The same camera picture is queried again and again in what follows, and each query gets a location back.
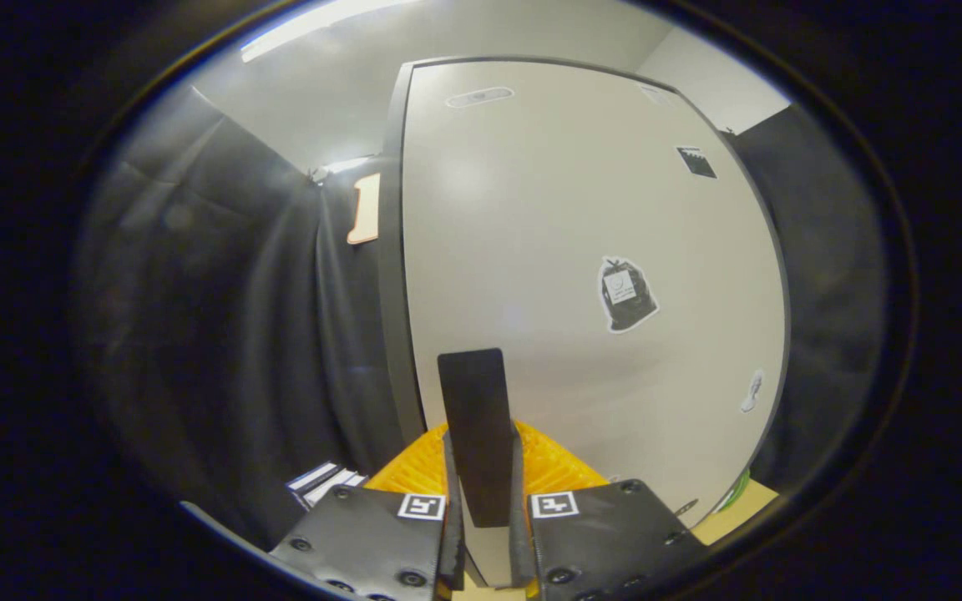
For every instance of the dark blue book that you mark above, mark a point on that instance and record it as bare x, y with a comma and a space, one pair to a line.
310, 477

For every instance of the grey shoe cabinet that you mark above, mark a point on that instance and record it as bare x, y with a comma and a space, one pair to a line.
391, 250

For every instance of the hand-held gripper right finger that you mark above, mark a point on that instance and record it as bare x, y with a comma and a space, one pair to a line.
519, 534

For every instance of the green object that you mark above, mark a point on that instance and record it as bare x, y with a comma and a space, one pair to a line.
736, 491

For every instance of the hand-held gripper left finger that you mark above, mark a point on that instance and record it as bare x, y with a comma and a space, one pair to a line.
453, 542

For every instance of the black backdrop cloth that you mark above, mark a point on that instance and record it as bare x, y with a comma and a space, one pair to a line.
222, 317
823, 275

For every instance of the ceiling light strip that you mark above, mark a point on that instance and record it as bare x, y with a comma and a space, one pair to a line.
314, 25

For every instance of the metal cloth clip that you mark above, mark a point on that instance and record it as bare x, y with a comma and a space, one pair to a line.
318, 175

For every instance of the white shoe cabinet door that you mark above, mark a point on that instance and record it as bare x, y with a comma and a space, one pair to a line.
531, 217

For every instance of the grey cover book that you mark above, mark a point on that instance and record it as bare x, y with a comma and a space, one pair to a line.
339, 482

